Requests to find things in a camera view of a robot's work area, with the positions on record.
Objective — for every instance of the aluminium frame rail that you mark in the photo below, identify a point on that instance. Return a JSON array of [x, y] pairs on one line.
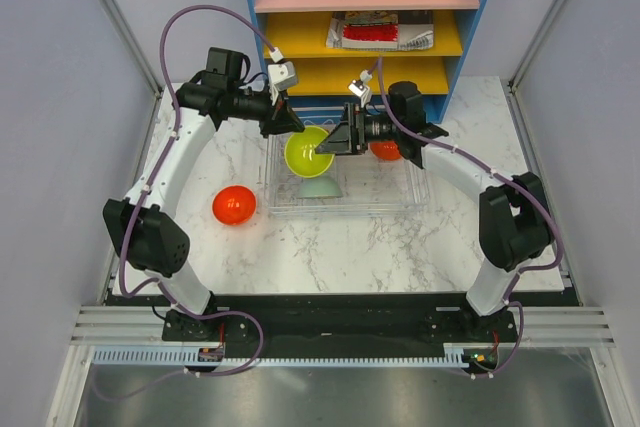
[[544, 327]]

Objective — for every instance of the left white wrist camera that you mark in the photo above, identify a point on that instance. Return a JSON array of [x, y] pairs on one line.
[[281, 77]]

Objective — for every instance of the spiral notebook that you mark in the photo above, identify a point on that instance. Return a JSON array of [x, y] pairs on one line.
[[415, 30]]

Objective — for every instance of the lime green bowl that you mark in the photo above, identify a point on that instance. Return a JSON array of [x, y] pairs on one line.
[[300, 156]]

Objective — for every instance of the clear wire dish rack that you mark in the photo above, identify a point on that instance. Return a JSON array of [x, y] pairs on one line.
[[369, 186]]

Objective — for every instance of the red plastic bowl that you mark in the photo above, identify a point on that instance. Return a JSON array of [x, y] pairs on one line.
[[385, 151]]

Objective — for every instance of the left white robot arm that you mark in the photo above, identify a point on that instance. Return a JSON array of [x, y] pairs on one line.
[[141, 226]]

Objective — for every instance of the orange bowl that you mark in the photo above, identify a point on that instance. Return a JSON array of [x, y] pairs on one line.
[[234, 205]]

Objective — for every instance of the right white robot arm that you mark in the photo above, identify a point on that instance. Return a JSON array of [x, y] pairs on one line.
[[514, 222]]

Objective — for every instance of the white slotted cable duct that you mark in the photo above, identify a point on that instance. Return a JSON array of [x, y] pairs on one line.
[[181, 356]]

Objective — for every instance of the red cover magazine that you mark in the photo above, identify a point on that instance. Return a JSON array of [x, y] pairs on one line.
[[363, 30]]

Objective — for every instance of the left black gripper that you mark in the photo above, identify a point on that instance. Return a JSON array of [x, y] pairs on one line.
[[280, 119]]

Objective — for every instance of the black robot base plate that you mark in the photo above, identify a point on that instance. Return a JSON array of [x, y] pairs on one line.
[[311, 326]]

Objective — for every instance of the blue shelf unit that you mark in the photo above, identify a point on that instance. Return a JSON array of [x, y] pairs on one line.
[[299, 28]]

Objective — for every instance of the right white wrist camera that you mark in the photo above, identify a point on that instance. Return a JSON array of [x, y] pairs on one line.
[[361, 90]]

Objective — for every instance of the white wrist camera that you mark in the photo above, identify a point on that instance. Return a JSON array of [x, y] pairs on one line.
[[281, 77], [361, 90]]

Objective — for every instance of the pale green bowl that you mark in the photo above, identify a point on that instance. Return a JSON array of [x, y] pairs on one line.
[[320, 187]]

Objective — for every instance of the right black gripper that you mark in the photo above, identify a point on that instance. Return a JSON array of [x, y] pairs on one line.
[[348, 136]]

